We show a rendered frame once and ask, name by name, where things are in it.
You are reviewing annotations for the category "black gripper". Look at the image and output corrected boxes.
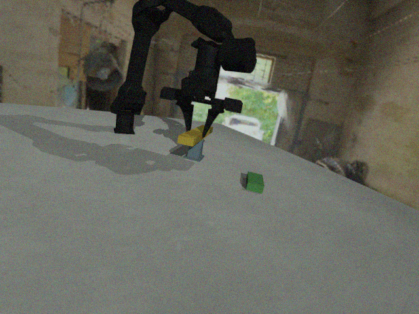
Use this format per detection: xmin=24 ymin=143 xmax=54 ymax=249
xmin=160 ymin=66 xmax=243 ymax=137

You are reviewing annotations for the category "yellow rectangular bar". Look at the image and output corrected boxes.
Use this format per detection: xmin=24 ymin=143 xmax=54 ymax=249
xmin=177 ymin=125 xmax=213 ymax=147

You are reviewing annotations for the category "green cube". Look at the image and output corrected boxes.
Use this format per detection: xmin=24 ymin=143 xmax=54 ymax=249
xmin=246 ymin=172 xmax=264 ymax=194

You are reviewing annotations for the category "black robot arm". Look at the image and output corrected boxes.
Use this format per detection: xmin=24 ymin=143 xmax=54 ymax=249
xmin=110 ymin=0 xmax=257 ymax=134

